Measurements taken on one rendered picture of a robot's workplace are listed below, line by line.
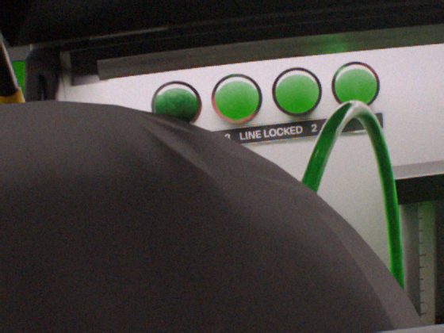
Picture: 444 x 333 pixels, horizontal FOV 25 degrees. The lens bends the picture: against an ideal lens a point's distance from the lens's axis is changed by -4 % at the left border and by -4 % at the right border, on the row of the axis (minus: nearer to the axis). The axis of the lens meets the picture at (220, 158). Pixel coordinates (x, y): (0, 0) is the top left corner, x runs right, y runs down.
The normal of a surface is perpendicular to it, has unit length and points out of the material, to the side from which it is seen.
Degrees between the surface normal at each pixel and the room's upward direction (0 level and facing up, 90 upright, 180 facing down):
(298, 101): 96
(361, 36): 90
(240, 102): 92
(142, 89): 90
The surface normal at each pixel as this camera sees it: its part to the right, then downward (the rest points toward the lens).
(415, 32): 0.02, 0.32
